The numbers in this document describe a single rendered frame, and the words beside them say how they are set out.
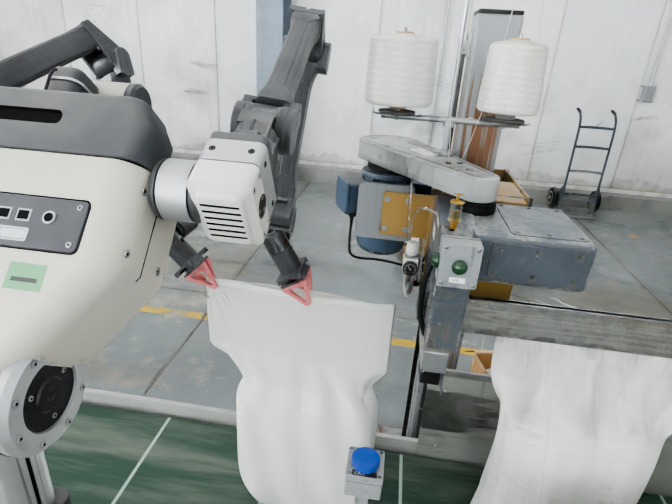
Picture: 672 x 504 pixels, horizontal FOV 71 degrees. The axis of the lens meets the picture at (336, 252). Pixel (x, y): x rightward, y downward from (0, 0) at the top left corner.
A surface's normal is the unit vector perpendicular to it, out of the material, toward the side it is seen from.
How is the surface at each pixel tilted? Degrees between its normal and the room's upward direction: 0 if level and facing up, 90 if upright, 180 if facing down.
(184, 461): 0
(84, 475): 0
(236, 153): 30
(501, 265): 90
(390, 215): 90
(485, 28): 90
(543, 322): 90
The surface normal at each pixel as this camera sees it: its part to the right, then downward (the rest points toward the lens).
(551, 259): -0.14, 0.39
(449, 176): -0.86, 0.15
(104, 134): -0.07, -0.29
